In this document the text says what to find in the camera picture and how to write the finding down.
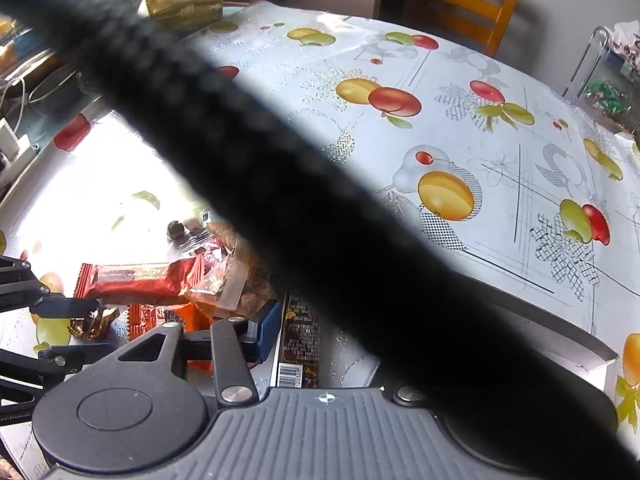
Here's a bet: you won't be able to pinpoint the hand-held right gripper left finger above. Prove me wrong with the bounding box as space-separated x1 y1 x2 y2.
117 300 282 407

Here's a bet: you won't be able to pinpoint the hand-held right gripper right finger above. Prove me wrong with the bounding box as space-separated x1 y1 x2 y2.
392 385 429 406

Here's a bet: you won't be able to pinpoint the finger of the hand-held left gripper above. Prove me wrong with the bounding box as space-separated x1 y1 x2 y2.
0 342 119 404
0 255 102 322

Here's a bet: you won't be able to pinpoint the gold candy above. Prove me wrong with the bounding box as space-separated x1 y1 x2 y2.
67 306 121 342

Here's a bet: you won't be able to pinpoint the clear bag of pastries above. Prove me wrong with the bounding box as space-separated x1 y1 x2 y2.
186 220 282 322

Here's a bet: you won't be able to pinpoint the white cardboard box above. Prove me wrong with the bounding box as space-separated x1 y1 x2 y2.
467 277 622 413

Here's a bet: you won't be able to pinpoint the dark brown snack packet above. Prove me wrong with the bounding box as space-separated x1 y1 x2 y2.
276 291 322 390

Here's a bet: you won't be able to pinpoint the red snack packet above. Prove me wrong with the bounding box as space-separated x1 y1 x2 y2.
73 254 207 307

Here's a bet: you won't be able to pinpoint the orange snack packet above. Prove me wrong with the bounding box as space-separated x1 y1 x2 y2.
126 301 217 362

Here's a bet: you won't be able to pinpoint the silver wrapped candy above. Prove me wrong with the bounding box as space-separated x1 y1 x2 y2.
179 229 217 257

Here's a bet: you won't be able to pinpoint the white charger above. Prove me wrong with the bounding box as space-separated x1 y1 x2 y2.
0 119 37 162

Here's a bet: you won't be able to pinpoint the fruit print tablecloth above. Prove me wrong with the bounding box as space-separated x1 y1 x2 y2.
0 0 640 480

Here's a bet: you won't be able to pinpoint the green wrapped candies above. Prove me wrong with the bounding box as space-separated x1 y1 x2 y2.
584 79 632 113

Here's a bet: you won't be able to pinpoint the white plastic bag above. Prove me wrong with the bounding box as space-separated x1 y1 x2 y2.
609 20 640 72

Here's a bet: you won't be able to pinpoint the black braided cable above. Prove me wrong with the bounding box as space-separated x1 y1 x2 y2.
0 0 640 480

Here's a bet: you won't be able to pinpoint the white cable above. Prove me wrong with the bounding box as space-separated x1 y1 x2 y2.
0 66 97 113

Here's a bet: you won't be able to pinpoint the metal wire rack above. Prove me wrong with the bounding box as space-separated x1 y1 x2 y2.
561 22 640 137

